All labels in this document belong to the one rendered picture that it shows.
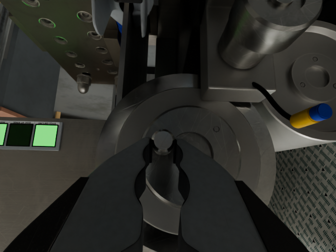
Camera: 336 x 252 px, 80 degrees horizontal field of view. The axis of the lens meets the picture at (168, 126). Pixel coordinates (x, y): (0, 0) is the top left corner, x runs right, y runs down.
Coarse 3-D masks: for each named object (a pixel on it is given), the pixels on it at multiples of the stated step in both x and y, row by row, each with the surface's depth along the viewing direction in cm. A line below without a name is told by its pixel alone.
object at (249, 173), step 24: (168, 96) 17; (192, 96) 17; (144, 120) 16; (240, 120) 17; (120, 144) 16; (240, 144) 16; (240, 168) 16; (144, 192) 15; (144, 216) 15; (168, 216) 15
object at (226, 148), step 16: (176, 112) 15; (192, 112) 15; (208, 112) 15; (160, 128) 15; (176, 128) 15; (192, 128) 15; (208, 128) 15; (224, 128) 15; (192, 144) 15; (208, 144) 15; (224, 144) 15; (160, 160) 14; (224, 160) 14; (240, 160) 15; (160, 176) 14; (176, 176) 14; (160, 192) 14; (176, 192) 14
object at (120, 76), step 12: (132, 36) 23; (144, 36) 37; (120, 48) 19; (132, 48) 24; (144, 48) 38; (120, 60) 19; (132, 60) 24; (144, 60) 38; (120, 72) 19; (132, 72) 24; (144, 72) 39; (120, 84) 18; (132, 84) 24; (120, 96) 18
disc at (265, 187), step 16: (160, 80) 18; (176, 80) 18; (192, 80) 18; (128, 96) 17; (144, 96) 17; (112, 112) 17; (128, 112) 17; (256, 112) 18; (112, 128) 17; (256, 128) 17; (112, 144) 16; (272, 144) 17; (96, 160) 16; (272, 160) 17; (272, 176) 16; (256, 192) 16; (144, 224) 15; (144, 240) 15; (160, 240) 15; (176, 240) 15
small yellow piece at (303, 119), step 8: (256, 88) 14; (264, 88) 14; (272, 104) 13; (320, 104) 10; (280, 112) 13; (304, 112) 11; (312, 112) 10; (320, 112) 10; (328, 112) 10; (296, 120) 12; (304, 120) 11; (312, 120) 11; (320, 120) 10
